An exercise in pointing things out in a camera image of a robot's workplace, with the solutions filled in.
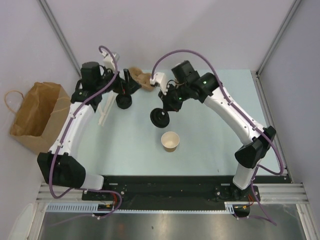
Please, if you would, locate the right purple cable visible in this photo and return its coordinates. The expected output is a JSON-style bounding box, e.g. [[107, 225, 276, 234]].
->
[[151, 49, 285, 226]]

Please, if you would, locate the white cable duct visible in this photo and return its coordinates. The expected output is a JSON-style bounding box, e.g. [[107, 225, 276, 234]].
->
[[46, 203, 235, 214]]

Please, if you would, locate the brown pulp cup carrier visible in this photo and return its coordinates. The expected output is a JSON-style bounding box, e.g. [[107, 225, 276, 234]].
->
[[128, 67, 155, 92]]

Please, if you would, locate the single brown paper cup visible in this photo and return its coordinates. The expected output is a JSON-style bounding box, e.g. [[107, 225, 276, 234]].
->
[[160, 131, 180, 153]]

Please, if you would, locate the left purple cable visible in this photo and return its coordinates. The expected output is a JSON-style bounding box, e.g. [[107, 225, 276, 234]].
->
[[49, 45, 123, 221]]

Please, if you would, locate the purple cable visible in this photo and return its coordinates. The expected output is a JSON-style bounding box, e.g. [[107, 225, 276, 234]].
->
[[151, 49, 285, 226], [49, 45, 123, 221]]

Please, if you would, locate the stack of black lids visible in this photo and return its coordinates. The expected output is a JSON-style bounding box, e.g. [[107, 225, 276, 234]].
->
[[115, 94, 132, 110]]

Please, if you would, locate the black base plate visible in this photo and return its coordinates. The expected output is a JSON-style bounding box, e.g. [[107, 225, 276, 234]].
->
[[79, 175, 291, 211]]

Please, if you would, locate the brown paper bag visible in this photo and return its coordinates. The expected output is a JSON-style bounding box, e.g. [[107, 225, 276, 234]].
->
[[3, 82, 71, 155]]

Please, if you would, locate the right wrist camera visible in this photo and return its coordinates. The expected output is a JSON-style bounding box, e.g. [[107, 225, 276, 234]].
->
[[149, 72, 169, 95]]

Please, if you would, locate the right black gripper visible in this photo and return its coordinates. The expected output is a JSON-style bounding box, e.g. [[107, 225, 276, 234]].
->
[[159, 82, 191, 112]]

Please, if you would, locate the aluminium frame rail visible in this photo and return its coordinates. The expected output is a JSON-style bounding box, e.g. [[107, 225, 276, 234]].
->
[[36, 183, 309, 204]]

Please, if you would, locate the white wrapped straw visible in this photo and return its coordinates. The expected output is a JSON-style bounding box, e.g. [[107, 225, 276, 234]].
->
[[97, 104, 105, 126], [101, 92, 116, 127]]

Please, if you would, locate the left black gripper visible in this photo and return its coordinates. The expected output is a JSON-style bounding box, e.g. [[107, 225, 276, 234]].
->
[[95, 66, 141, 96]]

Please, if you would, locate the black coffee cup lid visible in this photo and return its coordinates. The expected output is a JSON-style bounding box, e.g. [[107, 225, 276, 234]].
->
[[150, 108, 170, 128]]

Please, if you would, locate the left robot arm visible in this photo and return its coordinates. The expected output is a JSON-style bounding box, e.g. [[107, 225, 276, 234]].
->
[[37, 61, 141, 200]]

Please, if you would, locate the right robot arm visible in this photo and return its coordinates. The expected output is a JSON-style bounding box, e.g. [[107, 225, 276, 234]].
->
[[149, 60, 277, 201]]

